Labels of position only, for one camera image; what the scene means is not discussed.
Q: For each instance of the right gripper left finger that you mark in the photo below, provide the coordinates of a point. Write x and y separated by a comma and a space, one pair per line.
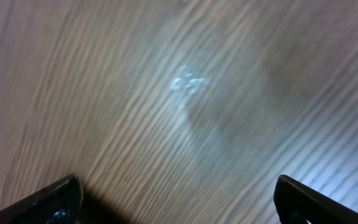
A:
59, 202

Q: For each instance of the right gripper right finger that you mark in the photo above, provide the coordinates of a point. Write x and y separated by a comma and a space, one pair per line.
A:
297, 203

